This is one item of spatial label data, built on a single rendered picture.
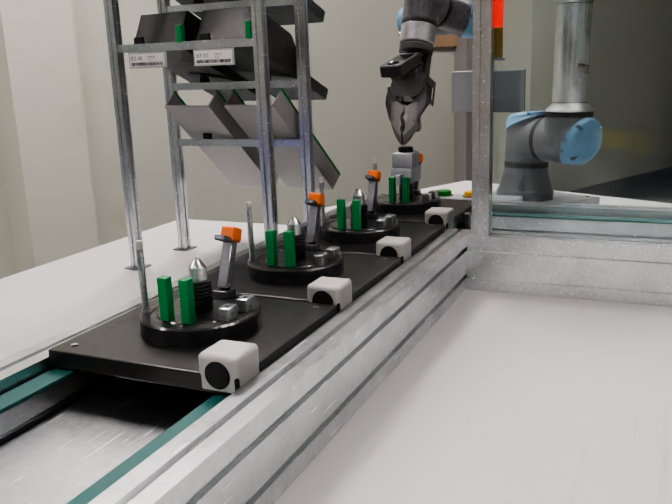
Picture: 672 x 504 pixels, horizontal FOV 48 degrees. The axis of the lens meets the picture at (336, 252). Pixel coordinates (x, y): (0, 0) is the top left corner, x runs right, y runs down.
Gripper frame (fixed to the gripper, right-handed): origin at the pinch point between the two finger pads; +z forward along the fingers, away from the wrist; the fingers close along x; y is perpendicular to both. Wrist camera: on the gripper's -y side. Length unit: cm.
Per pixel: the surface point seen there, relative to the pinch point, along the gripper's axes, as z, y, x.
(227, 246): 29, -68, -6
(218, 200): -6, 205, 186
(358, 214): 19.8, -31.9, -6.4
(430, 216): 17.3, -13.0, -12.5
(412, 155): 5.0, -7.2, -5.4
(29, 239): 29, 96, 207
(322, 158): 5.0, -0.4, 17.8
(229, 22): -15.1, -29.0, 26.1
